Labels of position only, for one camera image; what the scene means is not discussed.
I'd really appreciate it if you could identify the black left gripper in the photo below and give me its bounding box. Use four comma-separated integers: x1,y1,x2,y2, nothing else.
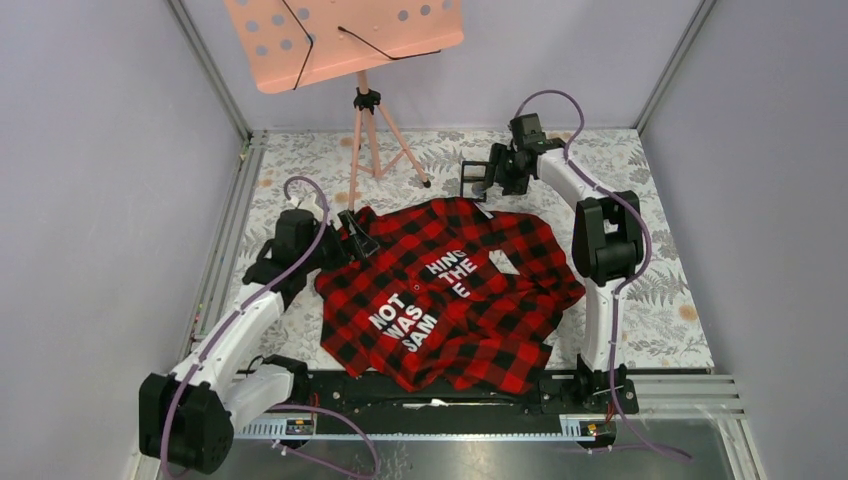
300,210,377,273

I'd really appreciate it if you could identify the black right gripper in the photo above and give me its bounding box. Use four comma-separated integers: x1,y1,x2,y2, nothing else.
481,143,531,197

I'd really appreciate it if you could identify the red black plaid shirt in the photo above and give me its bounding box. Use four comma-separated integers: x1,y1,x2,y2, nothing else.
315,197,585,394

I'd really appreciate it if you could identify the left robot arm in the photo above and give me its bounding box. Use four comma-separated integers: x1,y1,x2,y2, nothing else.
139,208,364,474

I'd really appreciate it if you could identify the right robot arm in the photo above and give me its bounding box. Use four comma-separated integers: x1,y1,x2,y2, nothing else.
460,114,647,416

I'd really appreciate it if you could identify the small round brooch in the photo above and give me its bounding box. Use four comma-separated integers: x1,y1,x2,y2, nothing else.
471,185,488,202

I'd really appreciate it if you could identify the pink music stand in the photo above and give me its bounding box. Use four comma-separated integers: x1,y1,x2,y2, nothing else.
224,0,464,209

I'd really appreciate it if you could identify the floral patterned table mat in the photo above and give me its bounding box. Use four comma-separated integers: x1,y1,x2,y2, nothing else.
209,130,711,384

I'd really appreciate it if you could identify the black brooch holder frame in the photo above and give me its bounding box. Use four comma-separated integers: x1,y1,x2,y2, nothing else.
459,160,484,202

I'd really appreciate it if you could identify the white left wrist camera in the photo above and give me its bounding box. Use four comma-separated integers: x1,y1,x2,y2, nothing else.
295,195,324,217

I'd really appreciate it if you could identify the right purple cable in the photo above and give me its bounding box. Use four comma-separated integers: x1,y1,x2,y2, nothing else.
513,89,694,462

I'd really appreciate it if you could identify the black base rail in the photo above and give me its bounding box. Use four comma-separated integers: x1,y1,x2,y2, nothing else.
289,370,639,439

